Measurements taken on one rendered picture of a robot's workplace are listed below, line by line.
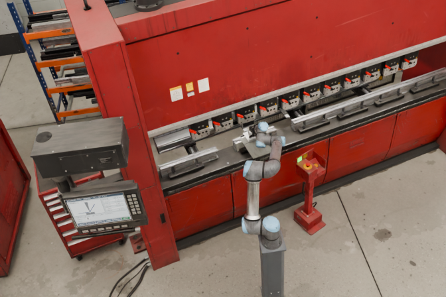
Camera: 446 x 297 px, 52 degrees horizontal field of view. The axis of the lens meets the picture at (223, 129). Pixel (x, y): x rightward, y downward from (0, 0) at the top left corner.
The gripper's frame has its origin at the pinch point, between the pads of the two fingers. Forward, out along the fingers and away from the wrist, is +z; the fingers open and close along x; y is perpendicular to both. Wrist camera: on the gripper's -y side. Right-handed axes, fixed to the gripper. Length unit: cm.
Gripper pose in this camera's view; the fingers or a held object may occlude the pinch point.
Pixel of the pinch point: (253, 136)
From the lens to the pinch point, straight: 382.8
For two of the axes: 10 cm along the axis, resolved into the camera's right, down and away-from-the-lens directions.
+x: -9.2, 3.1, -2.4
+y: -3.4, -9.3, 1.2
